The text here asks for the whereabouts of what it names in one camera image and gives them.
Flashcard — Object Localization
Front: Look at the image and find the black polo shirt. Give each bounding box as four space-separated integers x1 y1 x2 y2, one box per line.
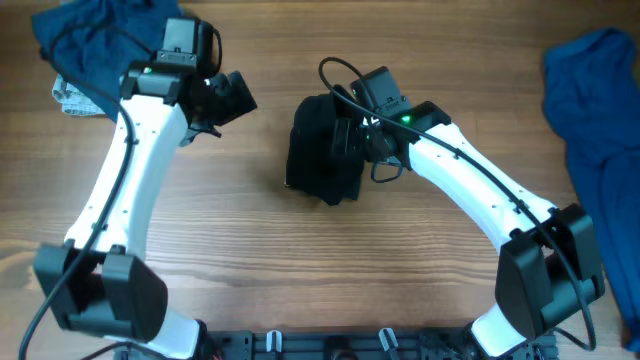
285 94 364 206

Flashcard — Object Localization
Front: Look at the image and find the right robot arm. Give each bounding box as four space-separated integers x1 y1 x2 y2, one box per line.
327 67 604 359

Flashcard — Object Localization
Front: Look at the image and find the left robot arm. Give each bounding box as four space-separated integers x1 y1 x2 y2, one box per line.
33 16 256 359

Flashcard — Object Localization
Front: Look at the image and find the folded dark blue garment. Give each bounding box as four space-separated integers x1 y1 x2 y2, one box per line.
32 0 182 121

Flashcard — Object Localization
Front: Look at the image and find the white patterned folded cloth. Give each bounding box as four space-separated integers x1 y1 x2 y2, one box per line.
52 74 104 116

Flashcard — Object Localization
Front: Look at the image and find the bright blue shirt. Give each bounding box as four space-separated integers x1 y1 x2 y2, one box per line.
543 28 639 352

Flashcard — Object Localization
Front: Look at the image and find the right black cable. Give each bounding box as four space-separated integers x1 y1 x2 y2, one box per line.
317 56 598 352

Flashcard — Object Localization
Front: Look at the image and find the black cable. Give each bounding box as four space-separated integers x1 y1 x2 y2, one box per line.
317 56 598 352
17 19 224 360

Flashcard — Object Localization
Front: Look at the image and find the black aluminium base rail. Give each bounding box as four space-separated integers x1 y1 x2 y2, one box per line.
112 325 559 360

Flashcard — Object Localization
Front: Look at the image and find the left black cable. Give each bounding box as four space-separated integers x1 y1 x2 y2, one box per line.
17 19 224 360

